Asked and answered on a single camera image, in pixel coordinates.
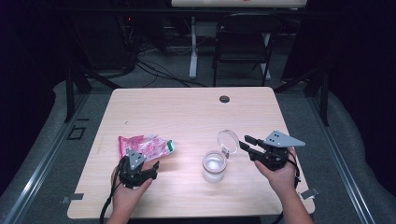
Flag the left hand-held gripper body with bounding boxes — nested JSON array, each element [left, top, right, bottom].
[[118, 148, 148, 189]]

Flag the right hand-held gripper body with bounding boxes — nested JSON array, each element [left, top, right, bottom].
[[248, 130, 307, 172]]

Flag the pink and white plastic bag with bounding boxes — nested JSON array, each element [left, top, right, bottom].
[[118, 133, 177, 163]]

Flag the person's right hand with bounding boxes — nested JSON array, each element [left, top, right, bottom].
[[254, 147, 297, 201]]

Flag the person's left hand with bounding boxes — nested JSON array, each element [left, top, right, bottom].
[[110, 165, 154, 216]]

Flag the grey tape strip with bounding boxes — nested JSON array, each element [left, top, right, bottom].
[[60, 192, 85, 204], [300, 186, 321, 200]]

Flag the black metal stand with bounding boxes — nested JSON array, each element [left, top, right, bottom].
[[64, 66, 122, 123], [274, 63, 331, 127]]

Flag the black folding chair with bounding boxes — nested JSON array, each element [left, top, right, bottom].
[[212, 12, 283, 88]]

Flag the white desk with white legs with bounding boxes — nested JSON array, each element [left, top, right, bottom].
[[171, 0, 307, 81]]

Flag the dark equipment with red light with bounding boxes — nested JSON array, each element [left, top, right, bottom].
[[118, 13, 139, 71]]

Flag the dark curtain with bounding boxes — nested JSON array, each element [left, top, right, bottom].
[[0, 0, 73, 194], [281, 0, 396, 197]]

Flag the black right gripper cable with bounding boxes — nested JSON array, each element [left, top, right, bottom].
[[272, 150, 303, 224]]

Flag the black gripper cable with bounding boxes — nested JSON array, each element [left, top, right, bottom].
[[98, 155, 129, 224], [272, 150, 303, 224]]

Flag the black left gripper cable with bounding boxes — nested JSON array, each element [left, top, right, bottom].
[[98, 155, 129, 224]]

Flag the aluminium floor rail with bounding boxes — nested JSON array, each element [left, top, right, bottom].
[[3, 92, 92, 224], [306, 92, 376, 224]]

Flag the black floor cables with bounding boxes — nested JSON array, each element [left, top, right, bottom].
[[134, 59, 208, 89]]

